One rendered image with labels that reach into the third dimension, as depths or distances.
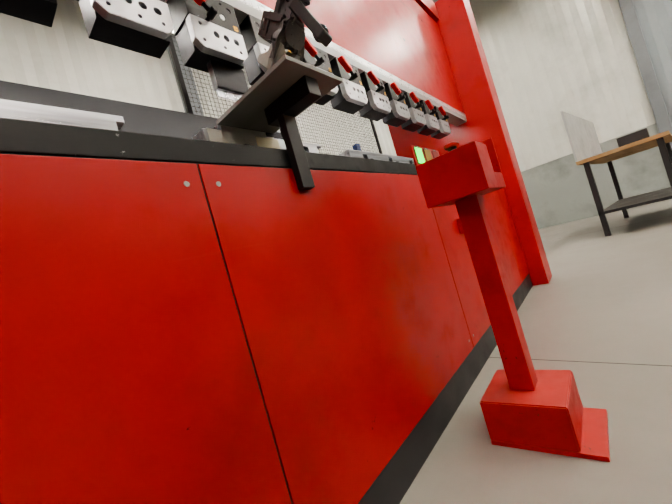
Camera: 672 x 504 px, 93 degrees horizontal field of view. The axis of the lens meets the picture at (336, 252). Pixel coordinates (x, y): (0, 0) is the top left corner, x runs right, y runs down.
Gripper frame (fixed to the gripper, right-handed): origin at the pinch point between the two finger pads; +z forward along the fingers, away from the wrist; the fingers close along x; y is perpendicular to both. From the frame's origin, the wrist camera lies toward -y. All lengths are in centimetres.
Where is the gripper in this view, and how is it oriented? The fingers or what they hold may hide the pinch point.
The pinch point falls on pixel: (280, 84)
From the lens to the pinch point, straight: 89.9
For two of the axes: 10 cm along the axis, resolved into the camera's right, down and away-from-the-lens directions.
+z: -3.2, 9.0, 2.9
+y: -8.2, -4.2, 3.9
